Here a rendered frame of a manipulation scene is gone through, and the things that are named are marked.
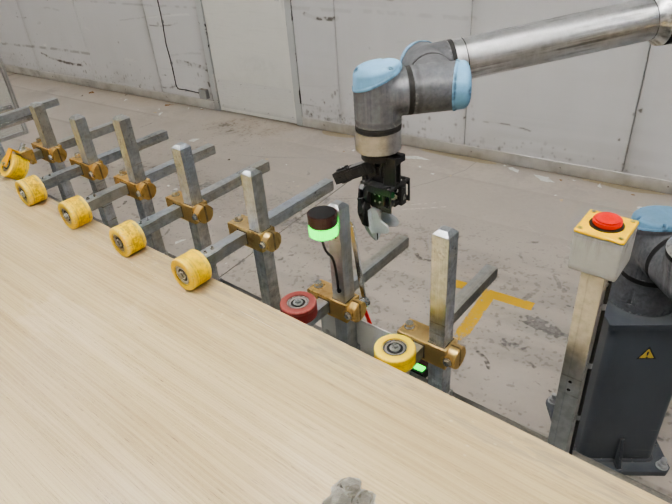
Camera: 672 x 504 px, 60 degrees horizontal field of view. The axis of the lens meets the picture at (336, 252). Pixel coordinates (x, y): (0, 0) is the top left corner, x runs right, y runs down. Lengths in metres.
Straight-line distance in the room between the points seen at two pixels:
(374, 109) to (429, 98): 0.10
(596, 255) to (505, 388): 1.48
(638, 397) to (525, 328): 0.76
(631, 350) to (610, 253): 0.96
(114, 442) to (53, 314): 0.44
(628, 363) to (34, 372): 1.52
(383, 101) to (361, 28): 3.15
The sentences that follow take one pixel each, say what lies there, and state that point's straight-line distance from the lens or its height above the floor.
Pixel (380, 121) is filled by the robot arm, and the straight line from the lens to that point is 1.10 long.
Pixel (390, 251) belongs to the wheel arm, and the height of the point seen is 0.86.
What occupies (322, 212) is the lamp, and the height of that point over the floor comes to 1.11.
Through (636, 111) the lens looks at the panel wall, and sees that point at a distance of 3.74.
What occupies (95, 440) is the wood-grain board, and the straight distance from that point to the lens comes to 1.10.
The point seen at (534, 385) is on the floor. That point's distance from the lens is 2.38.
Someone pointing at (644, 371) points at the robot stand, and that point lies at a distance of 1.92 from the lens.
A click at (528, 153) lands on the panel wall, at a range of 3.96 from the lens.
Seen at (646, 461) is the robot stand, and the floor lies 0.02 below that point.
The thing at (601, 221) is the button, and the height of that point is 1.23.
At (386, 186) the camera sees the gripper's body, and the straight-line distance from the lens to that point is 1.16.
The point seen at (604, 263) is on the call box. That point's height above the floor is 1.18.
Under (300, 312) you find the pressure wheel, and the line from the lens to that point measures 1.22.
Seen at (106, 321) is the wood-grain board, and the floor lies 0.90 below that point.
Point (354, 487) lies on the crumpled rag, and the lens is 0.93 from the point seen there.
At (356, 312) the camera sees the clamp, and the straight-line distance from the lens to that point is 1.29.
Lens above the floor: 1.67
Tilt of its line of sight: 33 degrees down
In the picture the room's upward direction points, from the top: 5 degrees counter-clockwise
